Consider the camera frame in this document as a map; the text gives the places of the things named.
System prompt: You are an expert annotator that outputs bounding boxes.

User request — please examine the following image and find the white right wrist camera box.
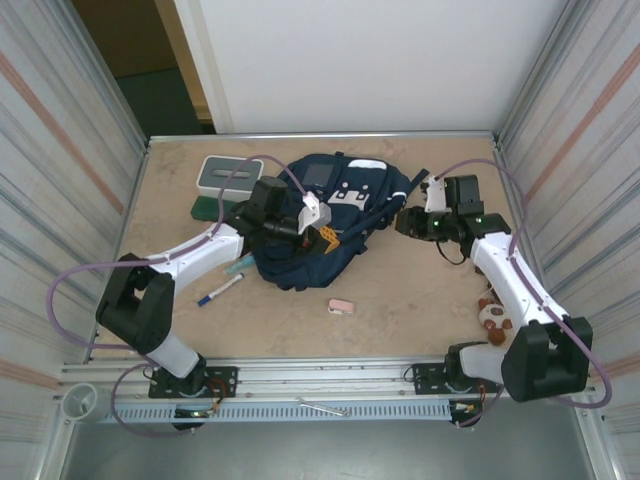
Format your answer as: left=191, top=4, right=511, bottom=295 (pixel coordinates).
left=423, top=177, right=449, bottom=214

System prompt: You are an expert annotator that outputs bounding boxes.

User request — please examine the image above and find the dark green pencil case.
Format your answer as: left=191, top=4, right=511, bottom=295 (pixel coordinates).
left=191, top=194, right=236, bottom=222

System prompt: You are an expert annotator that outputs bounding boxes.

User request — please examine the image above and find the brown white plush toy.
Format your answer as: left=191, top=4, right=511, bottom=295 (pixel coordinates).
left=474, top=294, right=514, bottom=347

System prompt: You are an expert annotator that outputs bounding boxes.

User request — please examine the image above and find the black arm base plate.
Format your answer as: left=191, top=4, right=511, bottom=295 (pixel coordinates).
left=147, top=365, right=239, bottom=400
left=409, top=362, right=501, bottom=396

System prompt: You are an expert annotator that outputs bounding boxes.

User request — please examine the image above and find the white blue marker pen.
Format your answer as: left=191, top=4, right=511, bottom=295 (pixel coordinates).
left=197, top=272, right=246, bottom=307

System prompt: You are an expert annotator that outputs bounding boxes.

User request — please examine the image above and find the grey plastic pipe piece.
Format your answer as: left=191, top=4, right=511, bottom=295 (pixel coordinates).
left=62, top=382, right=112, bottom=424

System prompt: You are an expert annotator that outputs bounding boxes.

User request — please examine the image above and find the navy blue student backpack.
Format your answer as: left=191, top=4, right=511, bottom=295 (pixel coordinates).
left=252, top=152, right=431, bottom=293

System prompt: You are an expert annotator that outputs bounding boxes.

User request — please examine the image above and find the metal wrench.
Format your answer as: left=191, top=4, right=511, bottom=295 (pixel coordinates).
left=295, top=396, right=351, bottom=418

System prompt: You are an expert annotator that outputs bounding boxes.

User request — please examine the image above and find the small circuit board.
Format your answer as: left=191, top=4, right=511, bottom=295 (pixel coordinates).
left=173, top=407, right=222, bottom=420
left=448, top=399, right=485, bottom=429

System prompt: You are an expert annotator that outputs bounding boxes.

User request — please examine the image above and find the teal highlighter pen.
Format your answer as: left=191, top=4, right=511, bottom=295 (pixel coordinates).
left=223, top=257, right=256, bottom=276

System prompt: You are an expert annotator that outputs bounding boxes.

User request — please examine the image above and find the aluminium mounting rail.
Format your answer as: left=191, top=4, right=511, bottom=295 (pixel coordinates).
left=58, top=355, right=599, bottom=396

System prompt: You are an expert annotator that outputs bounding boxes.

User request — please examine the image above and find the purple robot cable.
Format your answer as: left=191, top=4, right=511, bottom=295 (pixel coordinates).
left=46, top=154, right=321, bottom=437
left=432, top=158, right=612, bottom=429

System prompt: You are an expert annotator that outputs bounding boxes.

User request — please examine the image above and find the corrugated translucent side panel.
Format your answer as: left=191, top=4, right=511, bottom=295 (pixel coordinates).
left=0, top=0, right=151, bottom=480
left=492, top=0, right=640, bottom=480

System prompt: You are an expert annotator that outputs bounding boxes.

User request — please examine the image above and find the slotted grey cable duct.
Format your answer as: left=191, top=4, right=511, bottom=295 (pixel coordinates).
left=107, top=402, right=454, bottom=424

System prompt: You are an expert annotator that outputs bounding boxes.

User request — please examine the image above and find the grey white tissue box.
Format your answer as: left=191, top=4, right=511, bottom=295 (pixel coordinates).
left=196, top=154, right=265, bottom=200

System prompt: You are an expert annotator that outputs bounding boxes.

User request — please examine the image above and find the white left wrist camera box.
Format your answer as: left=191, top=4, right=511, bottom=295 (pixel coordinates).
left=297, top=192, right=332, bottom=236

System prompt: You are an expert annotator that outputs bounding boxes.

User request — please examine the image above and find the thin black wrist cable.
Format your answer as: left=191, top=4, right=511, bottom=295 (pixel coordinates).
left=437, top=239, right=474, bottom=267

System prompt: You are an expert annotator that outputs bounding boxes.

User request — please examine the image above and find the thin aluminium edge rail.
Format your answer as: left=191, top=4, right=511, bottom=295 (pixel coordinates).
left=147, top=131, right=496, bottom=144

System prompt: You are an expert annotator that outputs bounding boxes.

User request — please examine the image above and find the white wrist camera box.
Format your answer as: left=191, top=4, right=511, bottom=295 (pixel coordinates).
left=297, top=192, right=332, bottom=236
left=423, top=177, right=449, bottom=214

